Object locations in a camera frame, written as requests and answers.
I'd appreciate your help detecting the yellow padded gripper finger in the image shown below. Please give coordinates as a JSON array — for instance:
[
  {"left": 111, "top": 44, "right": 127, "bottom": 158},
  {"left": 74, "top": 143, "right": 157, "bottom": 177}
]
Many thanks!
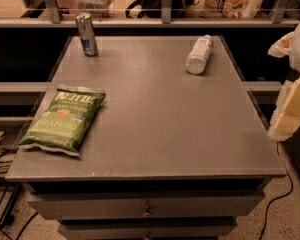
[
  {"left": 268, "top": 32, "right": 294, "bottom": 58},
  {"left": 268, "top": 78, "right": 300, "bottom": 142}
]

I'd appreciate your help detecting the clear plastic bottle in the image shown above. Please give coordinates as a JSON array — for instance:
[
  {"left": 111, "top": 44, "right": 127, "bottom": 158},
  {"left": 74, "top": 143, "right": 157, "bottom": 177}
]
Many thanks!
[{"left": 186, "top": 35, "right": 213, "bottom": 75}]

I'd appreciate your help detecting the printed food bag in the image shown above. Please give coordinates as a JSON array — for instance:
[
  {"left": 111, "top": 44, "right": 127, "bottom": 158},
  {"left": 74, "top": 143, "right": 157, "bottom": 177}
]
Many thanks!
[{"left": 201, "top": 0, "right": 263, "bottom": 19}]

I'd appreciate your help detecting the green jalapeno chip bag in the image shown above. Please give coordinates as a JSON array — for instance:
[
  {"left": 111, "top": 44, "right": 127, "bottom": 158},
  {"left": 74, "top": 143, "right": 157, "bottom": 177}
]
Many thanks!
[{"left": 18, "top": 85, "right": 106, "bottom": 156}]

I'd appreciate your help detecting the grey drawer cabinet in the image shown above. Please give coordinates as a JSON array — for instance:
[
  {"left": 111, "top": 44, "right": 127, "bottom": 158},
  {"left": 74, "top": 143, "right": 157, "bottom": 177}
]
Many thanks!
[{"left": 7, "top": 37, "right": 285, "bottom": 225}]

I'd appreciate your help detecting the silver blue drink can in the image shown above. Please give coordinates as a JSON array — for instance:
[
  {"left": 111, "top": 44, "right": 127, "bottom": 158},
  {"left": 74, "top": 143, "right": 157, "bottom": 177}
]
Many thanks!
[{"left": 75, "top": 12, "right": 98, "bottom": 56}]

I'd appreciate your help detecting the upper drawer with knob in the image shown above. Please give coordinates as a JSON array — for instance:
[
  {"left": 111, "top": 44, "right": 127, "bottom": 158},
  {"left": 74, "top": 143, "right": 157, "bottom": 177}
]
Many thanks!
[{"left": 29, "top": 191, "right": 264, "bottom": 220}]

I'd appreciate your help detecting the drawer with knob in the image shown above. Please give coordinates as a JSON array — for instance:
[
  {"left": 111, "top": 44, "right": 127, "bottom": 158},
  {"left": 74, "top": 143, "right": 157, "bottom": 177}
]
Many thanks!
[
  {"left": 58, "top": 219, "right": 237, "bottom": 240},
  {"left": 29, "top": 191, "right": 264, "bottom": 220}
]

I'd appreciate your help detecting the lower drawer with knob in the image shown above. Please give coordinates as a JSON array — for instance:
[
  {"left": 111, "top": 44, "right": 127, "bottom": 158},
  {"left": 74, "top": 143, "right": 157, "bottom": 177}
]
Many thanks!
[{"left": 58, "top": 219, "right": 237, "bottom": 240}]

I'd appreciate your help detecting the metal railing with glass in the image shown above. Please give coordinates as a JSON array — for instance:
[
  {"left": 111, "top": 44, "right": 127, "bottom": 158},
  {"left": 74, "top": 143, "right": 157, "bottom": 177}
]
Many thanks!
[{"left": 0, "top": 0, "right": 300, "bottom": 28}]

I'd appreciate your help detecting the black cables left floor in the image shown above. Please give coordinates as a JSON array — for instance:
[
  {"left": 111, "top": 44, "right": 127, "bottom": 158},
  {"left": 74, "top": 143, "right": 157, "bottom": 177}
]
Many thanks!
[{"left": 0, "top": 123, "right": 39, "bottom": 240}]

